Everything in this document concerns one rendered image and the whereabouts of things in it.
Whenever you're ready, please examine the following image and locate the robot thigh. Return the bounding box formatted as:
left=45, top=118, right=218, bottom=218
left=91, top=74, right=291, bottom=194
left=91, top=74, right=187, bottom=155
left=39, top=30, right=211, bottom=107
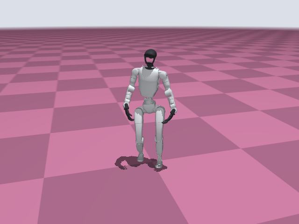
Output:
left=155, top=105, right=165, bottom=143
left=134, top=106, right=144, bottom=145

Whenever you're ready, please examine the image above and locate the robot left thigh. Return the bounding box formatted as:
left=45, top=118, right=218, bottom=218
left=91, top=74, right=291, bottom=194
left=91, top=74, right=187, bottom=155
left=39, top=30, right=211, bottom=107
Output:
left=155, top=105, right=165, bottom=143

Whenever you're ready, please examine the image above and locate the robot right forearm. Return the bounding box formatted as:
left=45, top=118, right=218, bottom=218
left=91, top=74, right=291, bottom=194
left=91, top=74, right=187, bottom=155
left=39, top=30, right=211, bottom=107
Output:
left=123, top=86, right=132, bottom=108

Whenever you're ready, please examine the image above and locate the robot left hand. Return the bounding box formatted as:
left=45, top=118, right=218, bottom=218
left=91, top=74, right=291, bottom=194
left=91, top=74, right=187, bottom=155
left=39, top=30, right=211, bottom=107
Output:
left=162, top=109, right=176, bottom=124

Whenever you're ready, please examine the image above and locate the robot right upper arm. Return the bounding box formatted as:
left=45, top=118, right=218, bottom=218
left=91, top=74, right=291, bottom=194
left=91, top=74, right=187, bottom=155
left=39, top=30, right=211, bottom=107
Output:
left=128, top=68, right=140, bottom=92

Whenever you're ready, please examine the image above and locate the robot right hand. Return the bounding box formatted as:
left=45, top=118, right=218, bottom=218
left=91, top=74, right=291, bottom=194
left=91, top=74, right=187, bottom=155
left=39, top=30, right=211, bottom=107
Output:
left=124, top=103, right=134, bottom=121

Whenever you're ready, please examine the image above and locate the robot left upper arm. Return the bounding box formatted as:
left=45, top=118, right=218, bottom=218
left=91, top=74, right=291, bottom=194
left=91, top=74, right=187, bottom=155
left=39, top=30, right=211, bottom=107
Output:
left=158, top=70, right=171, bottom=97

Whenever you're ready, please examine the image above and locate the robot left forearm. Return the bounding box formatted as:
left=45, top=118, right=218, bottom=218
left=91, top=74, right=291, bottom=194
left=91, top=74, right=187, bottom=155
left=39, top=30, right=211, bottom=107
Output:
left=168, top=89, right=177, bottom=113

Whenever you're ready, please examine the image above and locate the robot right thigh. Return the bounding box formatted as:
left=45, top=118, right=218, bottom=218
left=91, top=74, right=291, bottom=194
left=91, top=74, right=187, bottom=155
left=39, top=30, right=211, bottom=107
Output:
left=134, top=106, right=144, bottom=145

